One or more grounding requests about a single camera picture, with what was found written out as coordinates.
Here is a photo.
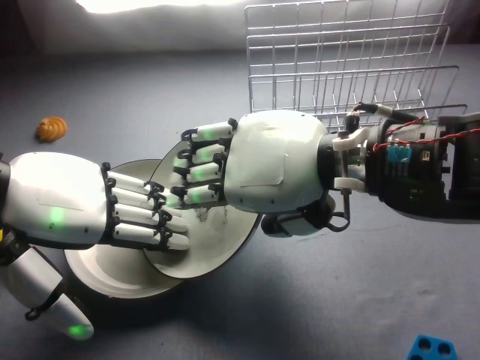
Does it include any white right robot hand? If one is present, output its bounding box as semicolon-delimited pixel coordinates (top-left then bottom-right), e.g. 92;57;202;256
167;110;338;239

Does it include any white plate with dark rim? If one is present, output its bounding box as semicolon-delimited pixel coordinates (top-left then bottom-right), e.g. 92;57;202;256
62;159;188;301
142;140;263;281

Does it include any silver wire dish rack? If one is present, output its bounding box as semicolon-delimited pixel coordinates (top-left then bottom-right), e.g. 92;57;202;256
244;0;470;131

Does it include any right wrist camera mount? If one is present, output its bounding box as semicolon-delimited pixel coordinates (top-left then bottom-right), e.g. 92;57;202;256
325;112;372;233

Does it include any blue pentagon piece with holes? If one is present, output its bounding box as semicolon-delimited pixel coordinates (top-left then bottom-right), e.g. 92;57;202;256
405;333;459;360

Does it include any grey table cloth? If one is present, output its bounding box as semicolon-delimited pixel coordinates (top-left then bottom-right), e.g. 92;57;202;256
0;3;480;360

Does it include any orange swirl toy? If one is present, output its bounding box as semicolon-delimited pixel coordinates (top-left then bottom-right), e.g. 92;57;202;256
36;115;68;143

